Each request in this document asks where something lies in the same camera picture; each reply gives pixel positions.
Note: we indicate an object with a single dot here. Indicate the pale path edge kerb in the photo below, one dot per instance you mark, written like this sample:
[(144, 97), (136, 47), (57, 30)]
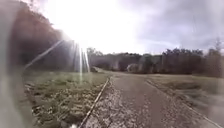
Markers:
[(96, 101)]

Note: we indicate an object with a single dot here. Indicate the grey gravel path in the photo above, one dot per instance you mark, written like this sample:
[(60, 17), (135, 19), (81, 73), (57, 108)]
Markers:
[(133, 103)]

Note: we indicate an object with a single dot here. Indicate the grass verge with leaves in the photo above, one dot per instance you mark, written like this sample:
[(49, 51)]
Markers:
[(63, 96)]

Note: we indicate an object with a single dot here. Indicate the row of trees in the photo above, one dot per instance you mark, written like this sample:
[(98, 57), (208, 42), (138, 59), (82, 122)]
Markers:
[(173, 61)]

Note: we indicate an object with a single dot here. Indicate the robot's own part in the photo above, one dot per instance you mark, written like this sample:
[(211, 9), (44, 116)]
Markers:
[(73, 126)]

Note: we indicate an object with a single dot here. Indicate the open grass field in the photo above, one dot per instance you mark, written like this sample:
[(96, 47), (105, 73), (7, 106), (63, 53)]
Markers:
[(186, 85)]

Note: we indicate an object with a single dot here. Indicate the dark wood of trees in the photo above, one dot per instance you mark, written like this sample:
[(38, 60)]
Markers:
[(36, 43)]

